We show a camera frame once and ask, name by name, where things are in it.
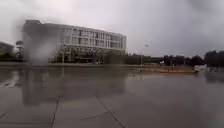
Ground wet grey paved plaza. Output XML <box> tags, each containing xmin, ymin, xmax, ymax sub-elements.
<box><xmin>0</xmin><ymin>64</ymin><xmax>224</xmax><ymax>128</ymax></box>

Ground large pale multi-storey building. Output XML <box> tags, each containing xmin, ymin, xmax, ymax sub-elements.
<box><xmin>21</xmin><ymin>19</ymin><xmax>127</xmax><ymax>65</ymax></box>

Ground street lamp pole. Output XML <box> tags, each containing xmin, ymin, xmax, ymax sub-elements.
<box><xmin>139</xmin><ymin>43</ymin><xmax>150</xmax><ymax>67</ymax></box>

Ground raised planting bed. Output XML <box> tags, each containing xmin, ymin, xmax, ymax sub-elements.
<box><xmin>135</xmin><ymin>66</ymin><xmax>198</xmax><ymax>75</ymax></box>

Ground low building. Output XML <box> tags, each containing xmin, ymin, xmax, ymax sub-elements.
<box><xmin>0</xmin><ymin>41</ymin><xmax>16</xmax><ymax>62</ymax></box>

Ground dark building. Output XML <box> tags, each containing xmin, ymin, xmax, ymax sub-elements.
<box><xmin>204</xmin><ymin>49</ymin><xmax>224</xmax><ymax>68</ymax></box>

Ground row of dark trees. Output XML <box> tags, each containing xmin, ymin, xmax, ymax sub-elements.
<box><xmin>124</xmin><ymin>52</ymin><xmax>206</xmax><ymax>67</ymax></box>

